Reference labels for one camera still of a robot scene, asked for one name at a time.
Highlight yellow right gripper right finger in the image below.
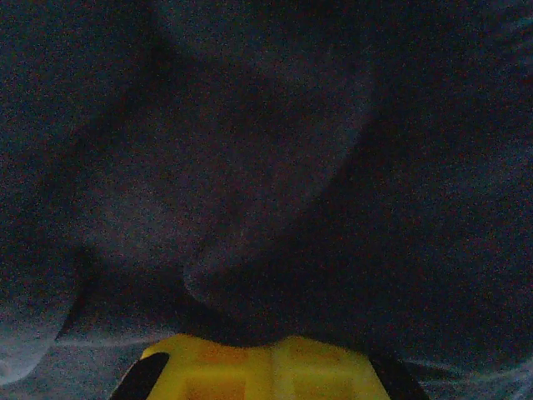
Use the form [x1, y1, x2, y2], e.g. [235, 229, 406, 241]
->
[271, 336, 382, 400]

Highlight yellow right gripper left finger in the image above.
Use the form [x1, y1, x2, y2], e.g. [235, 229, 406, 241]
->
[141, 333, 274, 400]

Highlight navy blue t-shirt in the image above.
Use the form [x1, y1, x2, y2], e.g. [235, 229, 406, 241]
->
[0, 0, 533, 400]

